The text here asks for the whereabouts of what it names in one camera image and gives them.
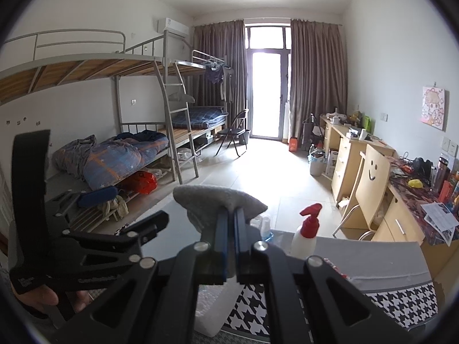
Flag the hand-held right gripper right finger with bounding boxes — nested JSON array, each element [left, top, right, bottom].
[[232, 211, 408, 344]]

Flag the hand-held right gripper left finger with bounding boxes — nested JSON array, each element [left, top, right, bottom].
[[45, 211, 229, 344]]

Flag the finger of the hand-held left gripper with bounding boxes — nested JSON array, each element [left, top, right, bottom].
[[46, 186, 120, 223], [63, 211, 170, 259]]

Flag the white cloth towel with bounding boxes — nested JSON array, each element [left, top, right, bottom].
[[173, 185, 268, 244]]

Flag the person's left hand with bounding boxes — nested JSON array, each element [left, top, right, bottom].
[[11, 286, 91, 315]]

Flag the beige shoes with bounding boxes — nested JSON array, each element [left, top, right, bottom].
[[94, 195, 130, 223]]

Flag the clear bottle blue liquid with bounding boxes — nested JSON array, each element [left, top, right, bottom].
[[250, 216, 274, 243]]

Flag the red plastic bag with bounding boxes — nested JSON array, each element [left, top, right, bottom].
[[119, 171, 158, 195]]

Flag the blue orange plaid quilt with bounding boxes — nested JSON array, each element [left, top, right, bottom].
[[53, 134, 170, 191]]

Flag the white foam box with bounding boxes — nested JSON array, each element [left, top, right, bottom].
[[195, 279, 245, 338]]

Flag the white spray bottle red top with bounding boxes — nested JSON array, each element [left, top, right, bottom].
[[290, 203, 323, 259]]

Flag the metal bed ladder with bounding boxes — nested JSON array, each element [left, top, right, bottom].
[[154, 59, 200, 184]]

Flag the white waste bin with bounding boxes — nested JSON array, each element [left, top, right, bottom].
[[308, 150, 328, 177]]

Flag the blue plaid bedding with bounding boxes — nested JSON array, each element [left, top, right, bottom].
[[171, 105, 229, 129]]

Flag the black folding chair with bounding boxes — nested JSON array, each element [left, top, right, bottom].
[[215, 108, 250, 157]]

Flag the large metal bunk bed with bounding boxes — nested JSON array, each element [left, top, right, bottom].
[[0, 30, 201, 244]]

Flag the wooden desk with drawers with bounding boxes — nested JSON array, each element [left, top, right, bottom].
[[318, 115, 395, 203]]

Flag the black bag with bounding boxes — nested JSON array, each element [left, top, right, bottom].
[[302, 114, 325, 150]]

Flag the wooden chair smiley face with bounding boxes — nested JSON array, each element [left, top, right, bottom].
[[332, 142, 392, 241]]

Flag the glass balcony door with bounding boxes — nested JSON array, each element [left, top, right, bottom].
[[244, 23, 292, 141]]

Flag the hanging dark clothes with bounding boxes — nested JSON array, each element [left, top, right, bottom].
[[204, 62, 234, 104]]

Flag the houndstooth tablecloth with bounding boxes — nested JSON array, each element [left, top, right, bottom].
[[194, 229, 440, 344]]

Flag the wooden desk patterned cover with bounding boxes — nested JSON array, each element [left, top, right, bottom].
[[371, 170, 459, 249]]

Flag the small metal bunk bed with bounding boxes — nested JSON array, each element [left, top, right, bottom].
[[168, 48, 231, 153]]

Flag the white air conditioner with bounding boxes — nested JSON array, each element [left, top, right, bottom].
[[157, 17, 190, 38]]

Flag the brown curtain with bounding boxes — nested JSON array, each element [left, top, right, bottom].
[[290, 18, 348, 144], [193, 19, 249, 140]]

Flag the printed papers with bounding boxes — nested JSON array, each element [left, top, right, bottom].
[[419, 201, 459, 247]]

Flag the row of toiletry bottles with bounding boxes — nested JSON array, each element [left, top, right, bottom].
[[429, 153, 459, 206]]

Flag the white wall switch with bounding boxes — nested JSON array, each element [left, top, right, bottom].
[[441, 138, 459, 157]]

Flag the pink wall picture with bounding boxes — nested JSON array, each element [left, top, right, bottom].
[[421, 85, 449, 132]]

